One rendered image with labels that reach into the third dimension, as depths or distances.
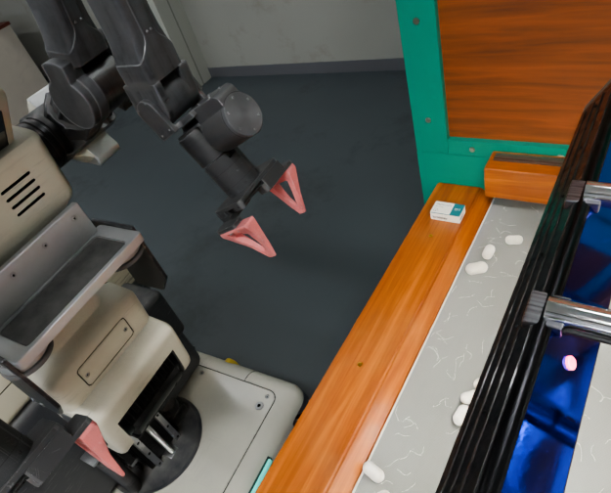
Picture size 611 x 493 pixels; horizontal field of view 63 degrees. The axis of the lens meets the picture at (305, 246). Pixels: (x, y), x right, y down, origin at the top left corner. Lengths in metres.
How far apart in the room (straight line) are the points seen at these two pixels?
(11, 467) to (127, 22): 0.47
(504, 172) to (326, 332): 1.08
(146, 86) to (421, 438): 0.61
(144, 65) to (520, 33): 0.60
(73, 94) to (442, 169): 0.73
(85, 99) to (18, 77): 4.56
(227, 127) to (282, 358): 1.34
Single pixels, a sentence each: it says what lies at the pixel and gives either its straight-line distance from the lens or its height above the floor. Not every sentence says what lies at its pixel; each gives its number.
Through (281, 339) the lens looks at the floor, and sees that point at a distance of 1.91.
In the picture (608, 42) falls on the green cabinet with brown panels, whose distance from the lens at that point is 0.93.
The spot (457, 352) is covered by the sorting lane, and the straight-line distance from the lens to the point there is 0.86.
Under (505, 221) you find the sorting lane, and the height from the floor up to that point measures 0.74.
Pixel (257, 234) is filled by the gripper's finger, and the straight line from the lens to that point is 0.68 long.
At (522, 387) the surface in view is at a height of 1.11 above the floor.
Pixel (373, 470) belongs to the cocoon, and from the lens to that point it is 0.76.
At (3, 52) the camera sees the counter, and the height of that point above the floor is 0.54.
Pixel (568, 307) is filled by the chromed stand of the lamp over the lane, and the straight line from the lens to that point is 0.43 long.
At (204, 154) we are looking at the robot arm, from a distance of 0.69.
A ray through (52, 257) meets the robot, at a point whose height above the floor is 1.06.
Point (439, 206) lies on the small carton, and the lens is 1.04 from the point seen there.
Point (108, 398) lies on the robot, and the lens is 0.96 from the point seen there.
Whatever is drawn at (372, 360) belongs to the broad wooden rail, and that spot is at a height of 0.77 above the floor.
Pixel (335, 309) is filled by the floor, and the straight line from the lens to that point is 1.93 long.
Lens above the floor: 1.46
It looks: 41 degrees down
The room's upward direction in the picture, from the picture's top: 21 degrees counter-clockwise
